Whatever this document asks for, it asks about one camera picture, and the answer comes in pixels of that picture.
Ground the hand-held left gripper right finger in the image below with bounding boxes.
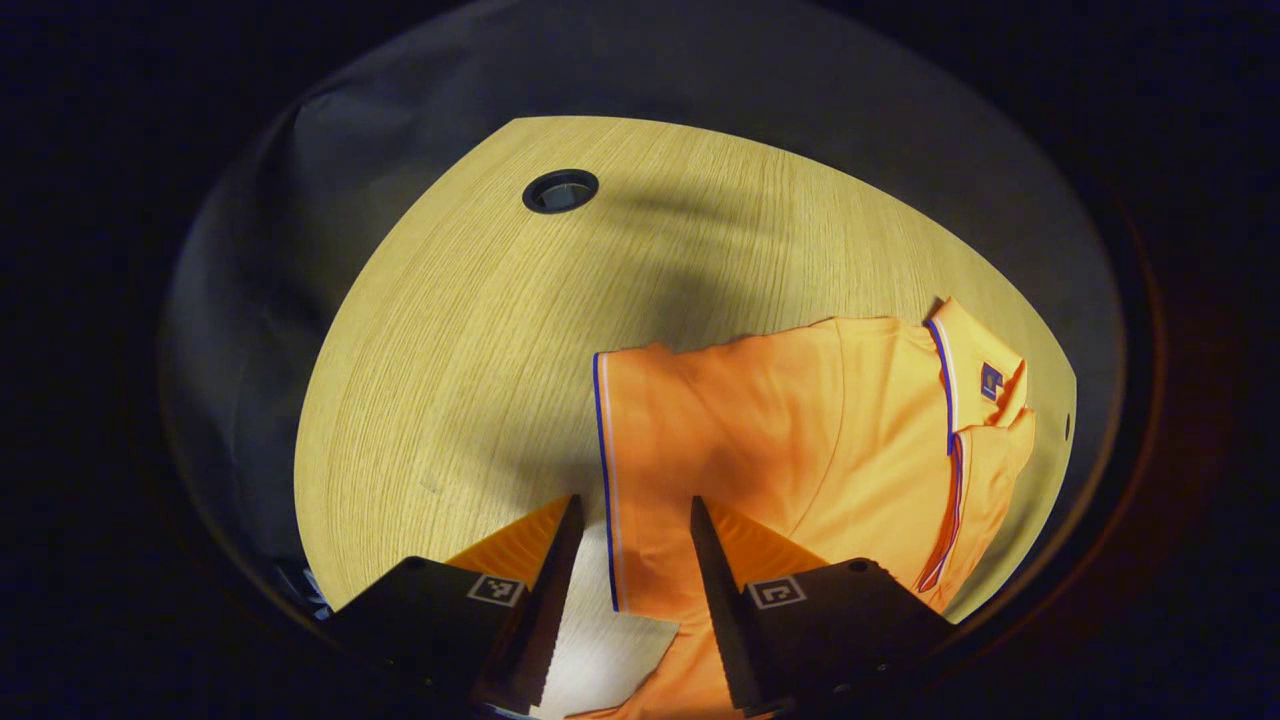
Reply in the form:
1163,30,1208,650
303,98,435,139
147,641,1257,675
689,495,958,717

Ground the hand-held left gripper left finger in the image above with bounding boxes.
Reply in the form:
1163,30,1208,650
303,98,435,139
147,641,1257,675
325,493,587,716

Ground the orange T-shirt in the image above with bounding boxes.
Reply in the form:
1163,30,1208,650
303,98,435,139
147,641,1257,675
565,297,1038,720

